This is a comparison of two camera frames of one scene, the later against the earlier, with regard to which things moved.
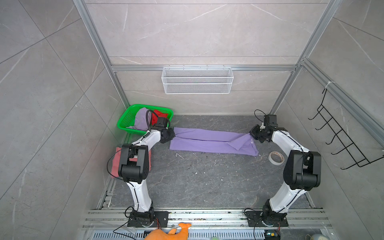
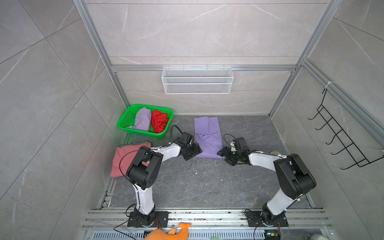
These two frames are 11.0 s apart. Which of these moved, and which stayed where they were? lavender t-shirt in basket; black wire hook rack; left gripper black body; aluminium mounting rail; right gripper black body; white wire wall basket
Moved: right gripper black body; left gripper black body
Stayed: white wire wall basket; black wire hook rack; aluminium mounting rail; lavender t-shirt in basket
